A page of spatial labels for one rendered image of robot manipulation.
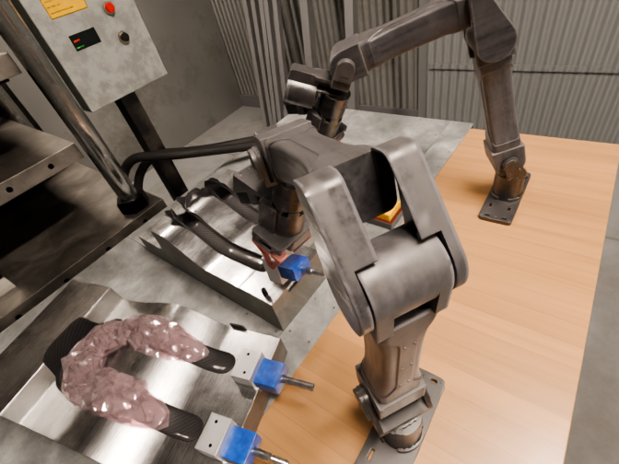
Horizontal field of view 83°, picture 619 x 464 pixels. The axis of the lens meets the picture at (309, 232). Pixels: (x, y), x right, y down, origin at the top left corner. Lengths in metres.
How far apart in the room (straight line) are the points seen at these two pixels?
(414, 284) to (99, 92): 1.21
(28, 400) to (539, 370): 0.85
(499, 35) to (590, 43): 1.82
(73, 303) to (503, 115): 0.94
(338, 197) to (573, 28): 2.32
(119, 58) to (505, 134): 1.13
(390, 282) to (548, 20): 2.32
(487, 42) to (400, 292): 0.54
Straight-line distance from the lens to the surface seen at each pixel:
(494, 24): 0.72
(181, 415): 0.67
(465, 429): 0.64
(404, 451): 0.60
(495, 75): 0.77
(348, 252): 0.24
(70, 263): 1.25
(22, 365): 0.85
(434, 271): 0.26
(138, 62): 1.40
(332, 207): 0.24
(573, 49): 2.54
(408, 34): 0.71
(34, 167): 1.24
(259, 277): 0.70
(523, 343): 0.71
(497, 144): 0.84
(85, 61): 1.33
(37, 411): 0.82
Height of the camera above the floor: 1.40
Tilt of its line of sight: 42 degrees down
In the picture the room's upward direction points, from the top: 16 degrees counter-clockwise
